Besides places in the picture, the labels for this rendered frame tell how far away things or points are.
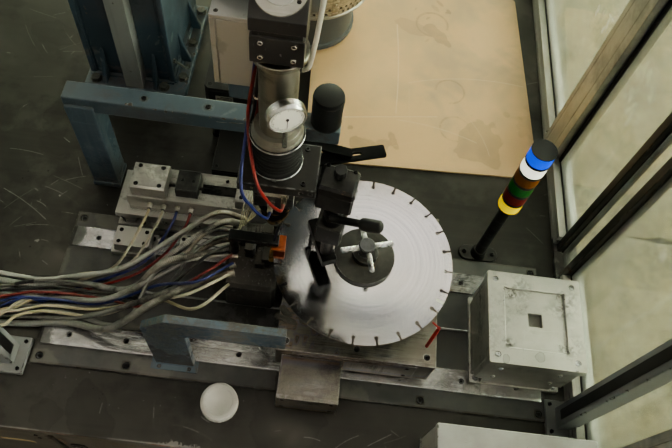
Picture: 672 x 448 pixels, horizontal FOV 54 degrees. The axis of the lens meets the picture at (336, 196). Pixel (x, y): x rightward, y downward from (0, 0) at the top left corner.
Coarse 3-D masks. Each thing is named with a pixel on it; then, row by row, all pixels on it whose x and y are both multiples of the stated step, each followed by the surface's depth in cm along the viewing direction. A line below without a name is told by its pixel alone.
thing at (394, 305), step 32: (384, 192) 129; (288, 224) 124; (384, 224) 125; (416, 224) 126; (288, 256) 120; (416, 256) 123; (448, 256) 123; (288, 288) 117; (320, 288) 118; (352, 288) 118; (384, 288) 119; (416, 288) 119; (448, 288) 120; (320, 320) 115; (352, 320) 115; (384, 320) 116; (416, 320) 116
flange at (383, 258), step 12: (348, 240) 122; (360, 240) 122; (384, 240) 123; (336, 252) 120; (348, 252) 120; (384, 252) 121; (336, 264) 119; (348, 264) 119; (360, 264) 119; (384, 264) 120; (348, 276) 118; (360, 276) 118; (372, 276) 119; (384, 276) 119
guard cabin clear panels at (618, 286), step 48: (576, 0) 160; (624, 0) 133; (576, 48) 156; (624, 96) 127; (576, 144) 148; (624, 144) 125; (576, 192) 145; (624, 192) 122; (576, 240) 141; (624, 240) 120; (624, 288) 118; (624, 336) 115; (624, 432) 111
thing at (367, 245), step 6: (366, 234) 118; (366, 240) 117; (372, 240) 117; (348, 246) 117; (354, 246) 117; (360, 246) 117; (366, 246) 117; (372, 246) 117; (378, 246) 118; (384, 246) 118; (390, 246) 118; (342, 252) 117; (360, 252) 117; (366, 252) 116; (372, 252) 117; (366, 258) 119; (372, 264) 116; (372, 270) 115
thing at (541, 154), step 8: (536, 144) 112; (544, 144) 112; (552, 144) 112; (528, 152) 113; (536, 152) 111; (544, 152) 111; (552, 152) 111; (528, 160) 113; (536, 160) 111; (544, 160) 110; (552, 160) 111; (536, 168) 113; (544, 168) 113
